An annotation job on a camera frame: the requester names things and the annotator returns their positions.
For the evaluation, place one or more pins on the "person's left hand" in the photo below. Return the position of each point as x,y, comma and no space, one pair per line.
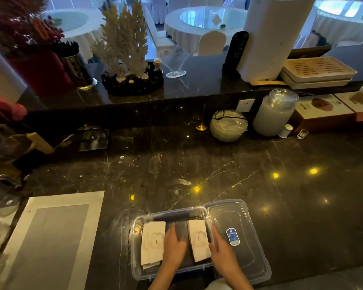
174,249

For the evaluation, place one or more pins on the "person's right hand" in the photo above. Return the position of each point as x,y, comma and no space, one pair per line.
225,258

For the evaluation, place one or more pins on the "person's right thumb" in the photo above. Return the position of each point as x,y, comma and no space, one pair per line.
211,249

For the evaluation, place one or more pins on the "person's left fingers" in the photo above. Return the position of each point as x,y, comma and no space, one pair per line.
173,234

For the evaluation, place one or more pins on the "narrow white napkin stack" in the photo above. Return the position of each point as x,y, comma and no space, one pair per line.
199,240

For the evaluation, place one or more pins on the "person's right forearm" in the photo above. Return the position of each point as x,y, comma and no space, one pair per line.
239,280

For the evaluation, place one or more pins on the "person's left forearm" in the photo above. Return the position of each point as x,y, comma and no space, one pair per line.
161,279

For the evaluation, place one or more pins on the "wide white napkin stack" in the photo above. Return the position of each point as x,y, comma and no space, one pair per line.
152,243

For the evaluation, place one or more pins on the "clear lid with blue label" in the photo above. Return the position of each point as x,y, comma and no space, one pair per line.
248,250

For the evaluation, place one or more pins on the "clear plastic container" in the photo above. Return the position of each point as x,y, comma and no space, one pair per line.
136,238

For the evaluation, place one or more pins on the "round glass bowl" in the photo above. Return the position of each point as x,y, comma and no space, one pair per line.
228,128

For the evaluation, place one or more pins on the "grey mat with white border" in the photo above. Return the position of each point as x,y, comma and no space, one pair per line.
53,241

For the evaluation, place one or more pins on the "small clear shot glass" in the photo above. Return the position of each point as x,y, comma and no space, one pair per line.
302,134

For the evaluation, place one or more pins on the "clear jar of white cups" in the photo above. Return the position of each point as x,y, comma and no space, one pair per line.
273,114

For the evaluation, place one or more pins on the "black carved ornament stand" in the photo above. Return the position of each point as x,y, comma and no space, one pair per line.
133,84

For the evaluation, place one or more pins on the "clear acrylic sign holder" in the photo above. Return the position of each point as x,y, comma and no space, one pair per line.
175,64

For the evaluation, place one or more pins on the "small brown-topped cup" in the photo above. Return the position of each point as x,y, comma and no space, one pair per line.
157,63

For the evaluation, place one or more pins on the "brown cardboard box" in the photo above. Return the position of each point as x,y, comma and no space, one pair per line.
323,113

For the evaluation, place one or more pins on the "steel utensil holder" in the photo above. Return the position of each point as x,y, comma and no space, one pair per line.
77,70

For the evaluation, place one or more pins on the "black handheld device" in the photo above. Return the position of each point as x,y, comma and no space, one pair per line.
235,54

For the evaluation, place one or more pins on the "white covered chair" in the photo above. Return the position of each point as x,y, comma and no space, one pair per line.
158,36
211,43

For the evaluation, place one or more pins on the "beige slotted tea tray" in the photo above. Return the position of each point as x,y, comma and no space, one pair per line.
317,68
314,84

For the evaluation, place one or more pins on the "white coral ornament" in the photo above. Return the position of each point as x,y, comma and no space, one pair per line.
125,39

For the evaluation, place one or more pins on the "orange and white box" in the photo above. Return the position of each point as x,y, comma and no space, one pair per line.
358,102

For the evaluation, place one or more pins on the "red vase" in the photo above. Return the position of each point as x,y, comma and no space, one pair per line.
42,72

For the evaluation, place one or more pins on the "round table with glass turntable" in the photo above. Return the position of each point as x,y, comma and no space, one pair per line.
75,27
338,24
199,24

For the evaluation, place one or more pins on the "bundle of black sticks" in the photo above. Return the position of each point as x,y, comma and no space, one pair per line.
66,48

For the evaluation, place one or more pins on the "tall white appliance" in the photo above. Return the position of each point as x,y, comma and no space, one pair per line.
272,36

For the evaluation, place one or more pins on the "white cylinder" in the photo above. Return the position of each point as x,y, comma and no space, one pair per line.
3,78

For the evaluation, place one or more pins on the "red flower bouquet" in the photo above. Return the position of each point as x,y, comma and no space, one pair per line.
18,21

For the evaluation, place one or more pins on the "white wall socket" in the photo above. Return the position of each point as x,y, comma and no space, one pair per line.
245,105

